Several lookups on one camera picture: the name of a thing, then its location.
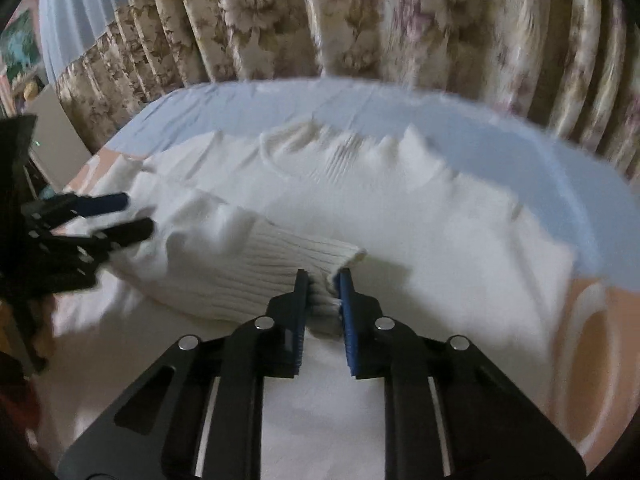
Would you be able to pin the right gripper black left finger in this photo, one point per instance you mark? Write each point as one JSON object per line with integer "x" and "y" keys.
{"x": 196, "y": 412}

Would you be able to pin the orange white blue bedsheet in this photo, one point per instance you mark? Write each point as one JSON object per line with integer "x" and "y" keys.
{"x": 579, "y": 201}

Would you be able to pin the light blue sheer curtain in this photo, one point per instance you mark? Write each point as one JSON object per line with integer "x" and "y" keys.
{"x": 75, "y": 5}

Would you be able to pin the green framed picture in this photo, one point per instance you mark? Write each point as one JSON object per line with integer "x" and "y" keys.
{"x": 19, "y": 47}

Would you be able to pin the white knitted sweater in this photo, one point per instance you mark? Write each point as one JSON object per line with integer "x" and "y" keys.
{"x": 444, "y": 252}

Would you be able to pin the beige cabinet side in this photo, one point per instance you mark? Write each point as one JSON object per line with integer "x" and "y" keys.
{"x": 57, "y": 150}

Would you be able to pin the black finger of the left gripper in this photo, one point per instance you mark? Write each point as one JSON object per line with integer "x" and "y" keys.
{"x": 60, "y": 209}
{"x": 101, "y": 243}

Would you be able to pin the floral beige curtain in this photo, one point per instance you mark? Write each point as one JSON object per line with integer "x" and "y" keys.
{"x": 570, "y": 66}

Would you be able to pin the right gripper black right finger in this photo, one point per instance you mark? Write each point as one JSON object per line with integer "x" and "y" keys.
{"x": 450, "y": 413}

